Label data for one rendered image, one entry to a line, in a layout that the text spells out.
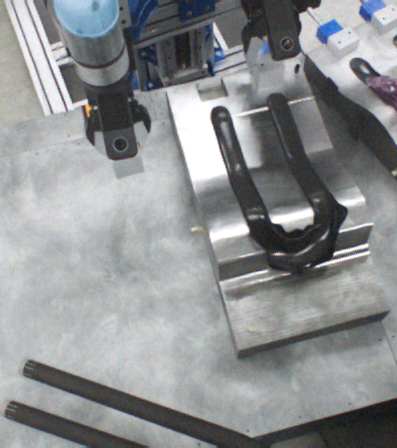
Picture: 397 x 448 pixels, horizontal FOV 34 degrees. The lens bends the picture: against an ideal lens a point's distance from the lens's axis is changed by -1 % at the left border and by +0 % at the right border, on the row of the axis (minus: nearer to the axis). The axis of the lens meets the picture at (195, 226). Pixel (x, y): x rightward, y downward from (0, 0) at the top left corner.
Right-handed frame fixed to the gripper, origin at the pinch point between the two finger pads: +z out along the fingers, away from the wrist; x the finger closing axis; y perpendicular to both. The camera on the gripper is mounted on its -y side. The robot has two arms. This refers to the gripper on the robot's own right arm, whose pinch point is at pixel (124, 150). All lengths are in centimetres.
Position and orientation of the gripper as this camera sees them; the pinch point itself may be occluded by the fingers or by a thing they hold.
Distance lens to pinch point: 109.8
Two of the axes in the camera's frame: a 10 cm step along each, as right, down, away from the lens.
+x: -9.7, 2.4, -0.7
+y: -2.5, -8.9, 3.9
